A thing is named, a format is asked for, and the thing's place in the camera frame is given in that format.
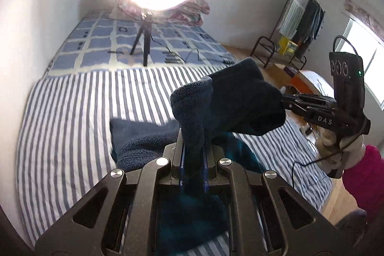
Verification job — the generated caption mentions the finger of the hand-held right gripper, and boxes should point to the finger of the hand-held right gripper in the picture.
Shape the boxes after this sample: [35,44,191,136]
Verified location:
[283,103,332,119]
[280,93,335,108]

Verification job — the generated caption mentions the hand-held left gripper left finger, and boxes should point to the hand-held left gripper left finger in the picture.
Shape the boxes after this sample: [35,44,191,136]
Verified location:
[34,128,184,256]

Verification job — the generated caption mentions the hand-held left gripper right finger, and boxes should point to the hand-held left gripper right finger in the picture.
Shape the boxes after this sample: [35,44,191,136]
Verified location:
[203,147,348,256]

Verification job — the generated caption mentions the dark blue towel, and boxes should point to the dark blue towel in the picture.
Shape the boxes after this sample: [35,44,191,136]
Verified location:
[109,58,287,254]

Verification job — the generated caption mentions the person's right forearm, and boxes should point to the person's right forearm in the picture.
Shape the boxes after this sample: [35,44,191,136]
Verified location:
[342,144,384,212]

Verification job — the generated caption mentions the black metal clothes rack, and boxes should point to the black metal clothes rack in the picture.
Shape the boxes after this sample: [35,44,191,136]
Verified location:
[250,0,327,69]

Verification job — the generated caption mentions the dark hanging clothes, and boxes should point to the dark hanging clothes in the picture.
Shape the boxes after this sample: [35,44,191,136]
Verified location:
[295,0,326,45]

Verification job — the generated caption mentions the person's right hand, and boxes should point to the person's right hand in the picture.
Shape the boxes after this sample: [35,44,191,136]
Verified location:
[315,124,366,179]

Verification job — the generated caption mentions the orange object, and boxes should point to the orange object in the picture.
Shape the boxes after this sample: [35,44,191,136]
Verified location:
[289,73,316,95]

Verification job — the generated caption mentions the window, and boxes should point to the window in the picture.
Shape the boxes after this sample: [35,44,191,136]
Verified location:
[343,18,384,110]

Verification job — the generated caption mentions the yellow box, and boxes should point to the yellow box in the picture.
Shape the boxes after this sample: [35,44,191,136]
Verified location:
[277,36,296,56]

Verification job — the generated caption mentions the patterned curtain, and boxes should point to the patterned curtain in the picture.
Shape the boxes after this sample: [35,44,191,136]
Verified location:
[343,0,384,35]

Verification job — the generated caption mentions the striped hanging shirt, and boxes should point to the striped hanging shirt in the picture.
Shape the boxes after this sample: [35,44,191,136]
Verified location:
[279,0,313,35]

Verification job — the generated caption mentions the blue white striped bed sheet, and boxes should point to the blue white striped bed sheet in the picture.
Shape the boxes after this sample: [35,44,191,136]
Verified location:
[15,65,334,256]

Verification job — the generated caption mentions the grey cloth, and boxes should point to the grey cloth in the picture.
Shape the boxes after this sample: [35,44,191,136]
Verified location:
[334,209,373,251]

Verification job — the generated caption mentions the black tripod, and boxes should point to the black tripod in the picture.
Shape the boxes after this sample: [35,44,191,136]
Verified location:
[130,12,155,67]

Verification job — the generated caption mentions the floral blanket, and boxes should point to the floral blanket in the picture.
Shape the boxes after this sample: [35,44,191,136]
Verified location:
[109,0,210,26]

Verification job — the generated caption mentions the blue checked quilt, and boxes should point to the blue checked quilt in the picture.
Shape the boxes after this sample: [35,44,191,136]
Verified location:
[45,12,238,77]

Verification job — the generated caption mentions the black cable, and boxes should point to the black cable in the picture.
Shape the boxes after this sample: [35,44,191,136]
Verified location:
[292,36,369,188]

